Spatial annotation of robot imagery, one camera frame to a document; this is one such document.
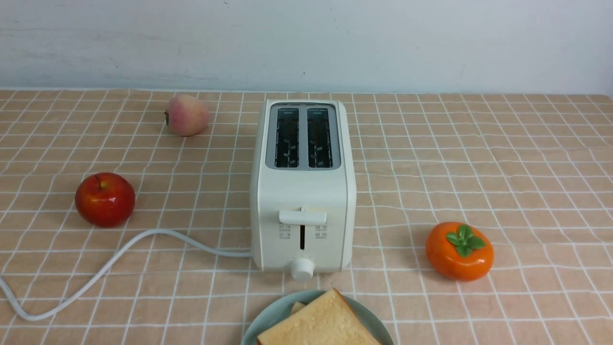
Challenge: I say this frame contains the light green plate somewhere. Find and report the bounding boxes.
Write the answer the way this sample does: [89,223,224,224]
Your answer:
[241,290,395,345]

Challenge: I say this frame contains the white two-slot toaster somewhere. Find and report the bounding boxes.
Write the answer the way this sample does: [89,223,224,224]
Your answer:
[249,100,357,282]

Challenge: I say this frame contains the pink peach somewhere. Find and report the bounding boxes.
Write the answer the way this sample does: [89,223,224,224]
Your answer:
[164,94,210,136]

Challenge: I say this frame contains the orange persimmon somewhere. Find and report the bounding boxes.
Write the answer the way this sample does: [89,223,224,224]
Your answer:
[425,221,494,281]

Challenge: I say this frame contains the red apple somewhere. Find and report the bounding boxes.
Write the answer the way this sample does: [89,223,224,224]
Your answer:
[74,172,136,229]

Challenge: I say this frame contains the white power cable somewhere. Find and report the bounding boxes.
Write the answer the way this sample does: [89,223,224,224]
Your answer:
[0,229,253,322]

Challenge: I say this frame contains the toast slice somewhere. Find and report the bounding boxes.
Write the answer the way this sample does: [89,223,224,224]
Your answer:
[256,288,380,345]
[290,301,306,315]

